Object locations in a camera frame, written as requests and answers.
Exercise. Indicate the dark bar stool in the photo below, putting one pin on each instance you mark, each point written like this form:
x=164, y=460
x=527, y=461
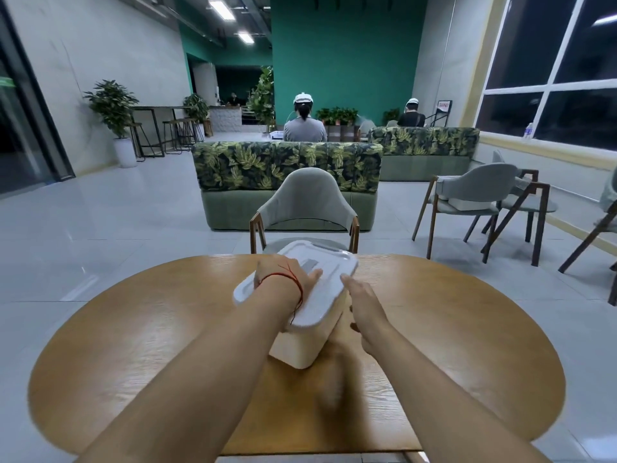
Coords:
x=136, y=139
x=174, y=134

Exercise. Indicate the person's right hand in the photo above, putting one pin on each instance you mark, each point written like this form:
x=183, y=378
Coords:
x=366, y=308

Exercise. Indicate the person's left forearm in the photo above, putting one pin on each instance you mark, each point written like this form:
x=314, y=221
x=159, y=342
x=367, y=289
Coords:
x=212, y=371

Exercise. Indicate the short leaf print green sofa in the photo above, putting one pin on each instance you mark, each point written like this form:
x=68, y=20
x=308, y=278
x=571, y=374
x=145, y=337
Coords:
x=424, y=149

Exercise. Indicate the person's right forearm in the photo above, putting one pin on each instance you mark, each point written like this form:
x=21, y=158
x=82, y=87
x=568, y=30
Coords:
x=443, y=409

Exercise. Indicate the white plastic storage box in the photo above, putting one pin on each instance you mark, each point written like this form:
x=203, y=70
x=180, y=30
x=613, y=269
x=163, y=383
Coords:
x=308, y=342

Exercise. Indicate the tall leafy green plant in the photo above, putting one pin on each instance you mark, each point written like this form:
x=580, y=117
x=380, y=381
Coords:
x=262, y=98

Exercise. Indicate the dark glass door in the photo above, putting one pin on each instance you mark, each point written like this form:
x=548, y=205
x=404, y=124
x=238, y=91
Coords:
x=19, y=120

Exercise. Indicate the potted plant in brown pot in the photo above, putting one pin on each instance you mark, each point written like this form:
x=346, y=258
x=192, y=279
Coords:
x=196, y=109

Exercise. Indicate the long leaf print green sofa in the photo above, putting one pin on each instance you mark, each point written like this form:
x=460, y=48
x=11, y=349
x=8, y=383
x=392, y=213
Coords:
x=270, y=173

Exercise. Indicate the standing sign board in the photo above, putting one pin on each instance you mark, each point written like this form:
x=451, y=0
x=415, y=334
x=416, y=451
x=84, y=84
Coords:
x=444, y=110

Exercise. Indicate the rectangular ceiling light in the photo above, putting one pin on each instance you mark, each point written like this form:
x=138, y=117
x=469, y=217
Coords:
x=221, y=10
x=245, y=38

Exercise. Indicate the clear water bottle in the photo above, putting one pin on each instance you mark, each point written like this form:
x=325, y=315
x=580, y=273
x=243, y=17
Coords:
x=529, y=132

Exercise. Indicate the potted plant in white pot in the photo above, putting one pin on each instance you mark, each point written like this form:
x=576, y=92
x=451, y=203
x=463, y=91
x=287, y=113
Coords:
x=113, y=110

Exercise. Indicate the light tiled counter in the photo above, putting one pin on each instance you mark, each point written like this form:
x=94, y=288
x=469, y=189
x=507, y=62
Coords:
x=225, y=119

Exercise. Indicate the dark high bar table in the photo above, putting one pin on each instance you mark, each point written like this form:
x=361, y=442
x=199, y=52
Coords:
x=154, y=110

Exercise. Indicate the row of small green plants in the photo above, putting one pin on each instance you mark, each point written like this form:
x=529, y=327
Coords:
x=337, y=115

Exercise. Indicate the white plastic box lid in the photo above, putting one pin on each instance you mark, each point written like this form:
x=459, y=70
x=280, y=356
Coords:
x=323, y=284

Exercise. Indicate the grey chair with wooden frame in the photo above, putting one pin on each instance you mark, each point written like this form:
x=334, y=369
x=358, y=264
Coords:
x=306, y=200
x=525, y=197
x=475, y=187
x=605, y=216

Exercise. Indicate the person's left hand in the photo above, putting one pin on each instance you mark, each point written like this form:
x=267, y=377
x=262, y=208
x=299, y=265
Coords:
x=279, y=277

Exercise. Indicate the person's left thumb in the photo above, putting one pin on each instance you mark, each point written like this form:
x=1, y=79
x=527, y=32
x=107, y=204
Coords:
x=311, y=276

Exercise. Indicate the large white framed window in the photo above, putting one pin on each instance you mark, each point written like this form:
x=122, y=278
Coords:
x=549, y=86

